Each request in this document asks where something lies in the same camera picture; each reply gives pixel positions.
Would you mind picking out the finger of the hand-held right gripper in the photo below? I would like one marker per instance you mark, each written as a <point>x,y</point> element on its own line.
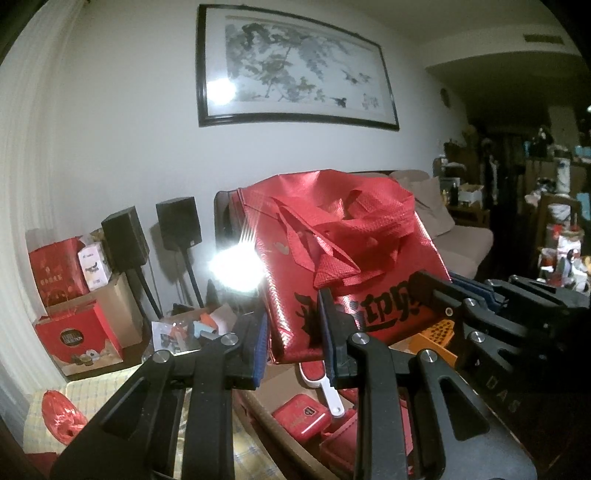
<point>434,290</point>
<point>531,295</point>

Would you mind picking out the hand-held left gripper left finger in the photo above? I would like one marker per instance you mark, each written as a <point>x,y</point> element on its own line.
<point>261,350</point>

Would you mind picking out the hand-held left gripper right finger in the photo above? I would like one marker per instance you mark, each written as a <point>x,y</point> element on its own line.
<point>328,350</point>

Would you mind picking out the white and red lint brush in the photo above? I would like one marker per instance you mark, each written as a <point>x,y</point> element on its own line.
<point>323,383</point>

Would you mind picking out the cardboard box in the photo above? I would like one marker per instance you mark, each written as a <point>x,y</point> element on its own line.
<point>277,385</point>

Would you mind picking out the red tin box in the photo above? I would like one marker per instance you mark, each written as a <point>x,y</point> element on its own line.
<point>300,415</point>

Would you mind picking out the red woven tote bag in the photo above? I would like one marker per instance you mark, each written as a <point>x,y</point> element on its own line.
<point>369,230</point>

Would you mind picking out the red foil ribbon ball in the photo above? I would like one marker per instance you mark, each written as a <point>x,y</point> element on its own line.
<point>62,415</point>

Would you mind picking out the orange perforated crate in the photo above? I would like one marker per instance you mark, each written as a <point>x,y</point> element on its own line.
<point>434,332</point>

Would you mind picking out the brown sofa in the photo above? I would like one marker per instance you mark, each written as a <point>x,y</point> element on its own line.
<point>466,240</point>

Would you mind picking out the carton of clutter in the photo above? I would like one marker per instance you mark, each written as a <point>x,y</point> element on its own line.
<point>194,327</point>

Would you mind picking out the beige sofa cushion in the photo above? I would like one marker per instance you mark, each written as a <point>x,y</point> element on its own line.
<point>434,207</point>

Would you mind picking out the bright video light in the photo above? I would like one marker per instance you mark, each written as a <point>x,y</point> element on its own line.
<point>233,270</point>

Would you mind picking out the cluttered dark shelf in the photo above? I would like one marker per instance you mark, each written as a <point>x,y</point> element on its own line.
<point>531,184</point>

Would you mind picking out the brown storage carton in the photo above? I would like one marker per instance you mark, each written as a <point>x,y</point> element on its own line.
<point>115,314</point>

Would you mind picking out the black speaker on stand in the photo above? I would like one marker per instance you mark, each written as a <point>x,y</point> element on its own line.
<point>179,224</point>
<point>124,240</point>

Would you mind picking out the yellow plaid tablecloth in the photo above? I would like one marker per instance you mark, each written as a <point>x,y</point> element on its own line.
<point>92,383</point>

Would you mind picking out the red chocolate box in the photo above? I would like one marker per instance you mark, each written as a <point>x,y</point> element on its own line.
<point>78,337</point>

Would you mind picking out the small white box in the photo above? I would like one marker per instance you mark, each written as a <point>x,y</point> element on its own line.
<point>94,267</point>

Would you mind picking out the red gold-print gift box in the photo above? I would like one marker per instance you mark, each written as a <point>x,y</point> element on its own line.
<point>57,272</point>

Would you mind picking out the ceiling air vent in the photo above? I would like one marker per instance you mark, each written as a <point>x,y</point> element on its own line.
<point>545,39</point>

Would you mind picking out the framed ink painting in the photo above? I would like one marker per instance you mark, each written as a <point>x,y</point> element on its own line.
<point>295,69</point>

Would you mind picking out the white curtain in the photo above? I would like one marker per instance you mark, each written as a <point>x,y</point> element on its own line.
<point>27,161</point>

